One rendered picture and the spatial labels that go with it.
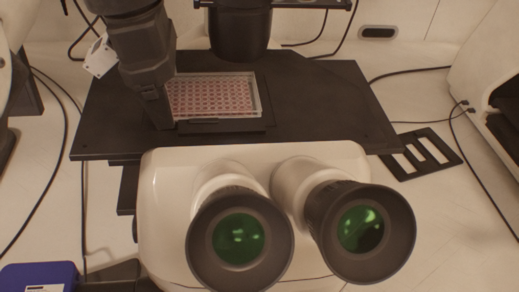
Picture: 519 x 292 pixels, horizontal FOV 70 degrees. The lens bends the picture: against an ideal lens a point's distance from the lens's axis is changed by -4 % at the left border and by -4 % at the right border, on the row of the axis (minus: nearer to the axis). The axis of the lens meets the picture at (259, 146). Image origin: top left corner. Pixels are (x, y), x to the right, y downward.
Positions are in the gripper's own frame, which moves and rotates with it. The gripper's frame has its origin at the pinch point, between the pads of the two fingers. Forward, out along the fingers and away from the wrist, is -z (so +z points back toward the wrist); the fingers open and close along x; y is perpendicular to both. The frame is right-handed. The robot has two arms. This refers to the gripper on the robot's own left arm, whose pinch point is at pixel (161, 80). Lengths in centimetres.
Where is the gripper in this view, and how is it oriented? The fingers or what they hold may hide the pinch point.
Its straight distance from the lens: 48.6
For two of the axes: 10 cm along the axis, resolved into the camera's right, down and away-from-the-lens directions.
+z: -1.3, -6.9, -7.1
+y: -9.8, 1.8, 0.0
